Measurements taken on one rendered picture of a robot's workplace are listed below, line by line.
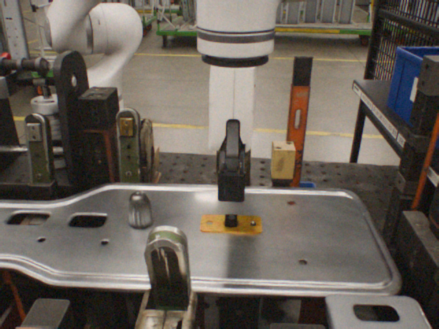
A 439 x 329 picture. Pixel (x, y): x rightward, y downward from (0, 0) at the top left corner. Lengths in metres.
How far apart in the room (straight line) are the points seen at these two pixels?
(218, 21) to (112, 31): 0.63
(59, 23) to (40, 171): 0.40
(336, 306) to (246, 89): 0.25
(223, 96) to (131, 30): 0.65
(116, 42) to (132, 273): 0.67
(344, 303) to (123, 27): 0.80
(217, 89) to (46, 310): 0.30
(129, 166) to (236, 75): 0.33
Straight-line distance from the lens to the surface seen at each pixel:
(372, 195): 1.27
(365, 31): 7.24
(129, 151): 0.68
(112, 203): 0.61
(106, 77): 1.04
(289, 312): 0.85
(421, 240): 0.59
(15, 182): 0.80
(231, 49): 0.41
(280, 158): 0.62
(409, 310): 0.48
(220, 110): 0.42
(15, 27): 5.00
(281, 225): 0.56
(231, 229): 0.54
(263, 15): 0.42
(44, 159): 0.71
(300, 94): 0.63
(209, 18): 0.42
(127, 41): 1.04
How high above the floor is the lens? 1.33
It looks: 27 degrees down
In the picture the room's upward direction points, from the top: straight up
